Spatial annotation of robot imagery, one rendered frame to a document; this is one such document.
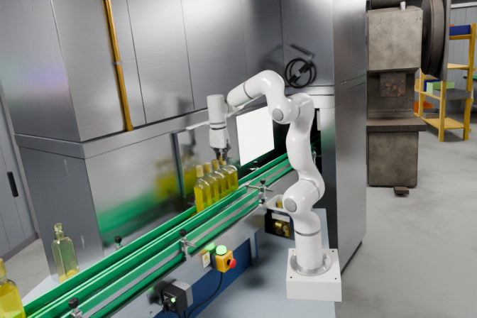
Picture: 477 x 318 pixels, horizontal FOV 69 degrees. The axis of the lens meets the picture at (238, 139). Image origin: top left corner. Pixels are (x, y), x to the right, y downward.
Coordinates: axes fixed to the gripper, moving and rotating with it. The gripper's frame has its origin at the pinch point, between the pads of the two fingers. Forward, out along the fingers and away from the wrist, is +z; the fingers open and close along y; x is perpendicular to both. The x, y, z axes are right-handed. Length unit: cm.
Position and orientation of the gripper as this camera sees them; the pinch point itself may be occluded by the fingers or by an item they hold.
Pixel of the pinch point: (221, 156)
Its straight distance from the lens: 180.7
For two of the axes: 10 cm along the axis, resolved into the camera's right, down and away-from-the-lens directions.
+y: 8.0, 0.7, -5.9
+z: 0.9, 9.7, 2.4
